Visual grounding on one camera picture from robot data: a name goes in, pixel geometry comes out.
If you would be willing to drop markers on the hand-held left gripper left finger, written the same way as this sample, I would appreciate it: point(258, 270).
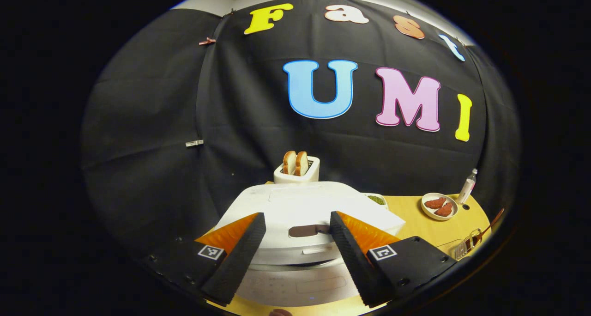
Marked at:
point(238, 260)

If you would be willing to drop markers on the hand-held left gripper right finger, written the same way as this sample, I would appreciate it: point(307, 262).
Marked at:
point(353, 260)

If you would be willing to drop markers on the white rice cooker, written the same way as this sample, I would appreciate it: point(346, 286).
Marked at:
point(300, 205)

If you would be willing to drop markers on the brown wooden spoon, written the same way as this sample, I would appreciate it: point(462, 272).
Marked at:
point(489, 226)

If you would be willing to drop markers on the white divided bean dish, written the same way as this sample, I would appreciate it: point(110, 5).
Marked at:
point(376, 199)

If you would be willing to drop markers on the white round plate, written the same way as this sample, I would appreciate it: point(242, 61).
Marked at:
point(427, 212)

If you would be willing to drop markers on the clear plastic container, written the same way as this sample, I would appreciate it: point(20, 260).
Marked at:
point(448, 249)

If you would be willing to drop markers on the white toaster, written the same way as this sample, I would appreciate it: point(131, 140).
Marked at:
point(311, 173)

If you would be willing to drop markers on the red meat piece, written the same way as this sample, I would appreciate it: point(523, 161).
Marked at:
point(435, 203)
point(444, 209)

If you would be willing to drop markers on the toast bread slice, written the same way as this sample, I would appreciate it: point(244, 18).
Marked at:
point(302, 163)
point(289, 162)

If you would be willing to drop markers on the silver metal clip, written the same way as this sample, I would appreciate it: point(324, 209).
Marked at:
point(194, 143)

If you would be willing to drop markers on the small clear bottle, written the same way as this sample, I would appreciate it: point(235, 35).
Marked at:
point(466, 189)

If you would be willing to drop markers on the copper metal clip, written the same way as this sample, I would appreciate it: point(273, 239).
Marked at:
point(208, 41)

